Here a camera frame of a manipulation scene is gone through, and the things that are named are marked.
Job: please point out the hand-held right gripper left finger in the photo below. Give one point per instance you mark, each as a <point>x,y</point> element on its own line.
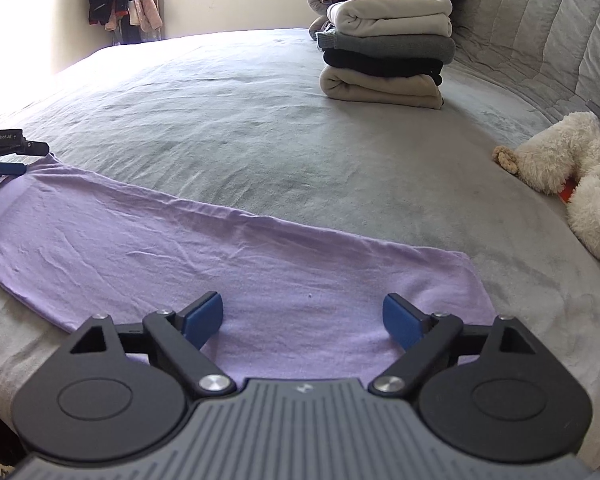
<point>205,317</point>

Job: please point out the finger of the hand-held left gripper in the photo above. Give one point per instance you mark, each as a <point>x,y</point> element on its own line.
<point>37,148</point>
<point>11,168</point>

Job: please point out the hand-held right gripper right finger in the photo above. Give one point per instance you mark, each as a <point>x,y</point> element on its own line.
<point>402,320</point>

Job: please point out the purple shirt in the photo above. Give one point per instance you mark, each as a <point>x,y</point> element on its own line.
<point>180,250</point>

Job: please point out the hanging pink clothes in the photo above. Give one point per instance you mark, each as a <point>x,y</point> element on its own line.
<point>147,12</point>

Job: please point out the white plush toy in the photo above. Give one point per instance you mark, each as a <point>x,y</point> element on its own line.
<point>570,160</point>

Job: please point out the folded black garment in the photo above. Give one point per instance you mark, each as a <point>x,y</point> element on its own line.
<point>380,66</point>

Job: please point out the folded grey sweater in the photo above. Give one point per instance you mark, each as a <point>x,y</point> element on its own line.
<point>390,47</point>

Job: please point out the folded white garment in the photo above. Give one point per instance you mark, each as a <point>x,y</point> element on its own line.
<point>395,15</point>

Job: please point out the grey quilted headboard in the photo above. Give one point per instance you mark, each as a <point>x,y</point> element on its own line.
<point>540,30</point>

